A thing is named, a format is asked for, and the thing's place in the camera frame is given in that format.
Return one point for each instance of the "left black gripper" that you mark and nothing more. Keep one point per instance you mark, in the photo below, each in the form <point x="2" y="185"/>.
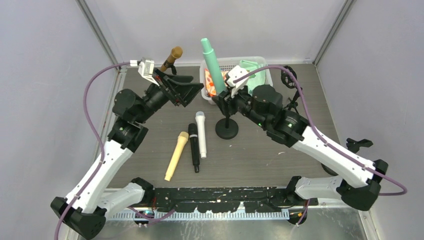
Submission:
<point x="168" y="89"/>

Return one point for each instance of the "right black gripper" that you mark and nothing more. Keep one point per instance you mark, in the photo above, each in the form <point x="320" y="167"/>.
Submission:
<point x="224" y="102"/>

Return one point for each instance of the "gold brown microphone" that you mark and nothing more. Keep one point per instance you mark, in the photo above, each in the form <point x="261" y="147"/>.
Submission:
<point x="175" y="54"/>

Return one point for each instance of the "green microphone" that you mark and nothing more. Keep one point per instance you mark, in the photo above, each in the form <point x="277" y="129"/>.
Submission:
<point x="213" y="66"/>

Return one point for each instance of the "black round-base mic stand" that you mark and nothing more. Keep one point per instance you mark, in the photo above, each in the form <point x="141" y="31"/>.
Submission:
<point x="173" y="69"/>

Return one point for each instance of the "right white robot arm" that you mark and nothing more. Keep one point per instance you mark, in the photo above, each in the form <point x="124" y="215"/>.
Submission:
<point x="357" y="180"/>

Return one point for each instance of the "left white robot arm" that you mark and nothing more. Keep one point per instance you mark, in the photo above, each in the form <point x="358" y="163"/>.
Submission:
<point x="85" y="209"/>

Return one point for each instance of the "orange patterned cloth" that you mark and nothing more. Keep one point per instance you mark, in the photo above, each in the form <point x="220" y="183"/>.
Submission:
<point x="208" y="82"/>

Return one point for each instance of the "green patterned cloth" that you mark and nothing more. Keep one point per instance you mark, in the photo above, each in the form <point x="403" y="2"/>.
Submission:
<point x="256" y="79"/>

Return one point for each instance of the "white microphone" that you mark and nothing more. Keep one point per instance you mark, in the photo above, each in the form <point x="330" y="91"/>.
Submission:
<point x="200" y="122"/>

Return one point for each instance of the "white plastic basket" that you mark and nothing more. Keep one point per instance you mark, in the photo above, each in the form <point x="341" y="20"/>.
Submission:
<point x="227" y="63"/>

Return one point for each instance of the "black microphone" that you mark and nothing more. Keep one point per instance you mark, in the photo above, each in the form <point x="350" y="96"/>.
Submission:
<point x="194" y="146"/>

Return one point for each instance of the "cream yellow microphone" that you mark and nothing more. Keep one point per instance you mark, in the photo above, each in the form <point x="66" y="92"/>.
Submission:
<point x="182" y="139"/>

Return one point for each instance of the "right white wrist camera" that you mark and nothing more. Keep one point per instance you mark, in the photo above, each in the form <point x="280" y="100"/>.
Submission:
<point x="236" y="79"/>

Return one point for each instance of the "black tripod shock-mount stand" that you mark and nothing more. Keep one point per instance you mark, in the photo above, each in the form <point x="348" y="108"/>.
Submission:
<point x="287" y="81"/>

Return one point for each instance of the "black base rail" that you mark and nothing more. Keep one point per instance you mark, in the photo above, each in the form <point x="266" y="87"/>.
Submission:
<point x="265" y="199"/>

